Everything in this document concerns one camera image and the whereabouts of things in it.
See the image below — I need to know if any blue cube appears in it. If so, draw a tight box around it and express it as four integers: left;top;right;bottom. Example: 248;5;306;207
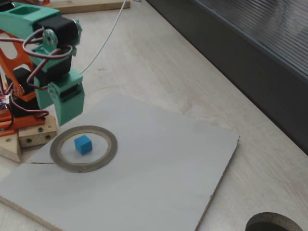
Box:
74;134;93;155

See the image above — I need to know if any red controller board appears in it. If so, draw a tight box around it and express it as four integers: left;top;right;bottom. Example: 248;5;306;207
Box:
0;93;12;113

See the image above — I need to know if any wooden base block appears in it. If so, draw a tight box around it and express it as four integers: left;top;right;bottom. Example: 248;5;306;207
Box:
18;115;58;148

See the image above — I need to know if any light wooden beam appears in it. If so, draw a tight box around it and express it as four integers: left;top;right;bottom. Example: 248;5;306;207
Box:
0;131;22;162

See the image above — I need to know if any flat wooden plank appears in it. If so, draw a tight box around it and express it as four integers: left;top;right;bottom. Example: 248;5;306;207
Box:
49;0;130;15

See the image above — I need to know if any grey-topped chipboard panel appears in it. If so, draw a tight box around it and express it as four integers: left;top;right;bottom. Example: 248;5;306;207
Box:
0;92;241;231

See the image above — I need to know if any fluted glass desk partition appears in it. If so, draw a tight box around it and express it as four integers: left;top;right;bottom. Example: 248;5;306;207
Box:
146;0;308;156

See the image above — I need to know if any white cable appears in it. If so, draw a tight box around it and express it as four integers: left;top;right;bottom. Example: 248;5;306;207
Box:
79;0;128;74

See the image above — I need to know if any orange controller board mount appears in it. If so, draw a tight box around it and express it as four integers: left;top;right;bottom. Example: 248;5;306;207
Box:
0;113;14;137

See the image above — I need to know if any grey ring of tape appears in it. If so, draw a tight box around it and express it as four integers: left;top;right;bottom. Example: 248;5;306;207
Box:
50;125;118;173

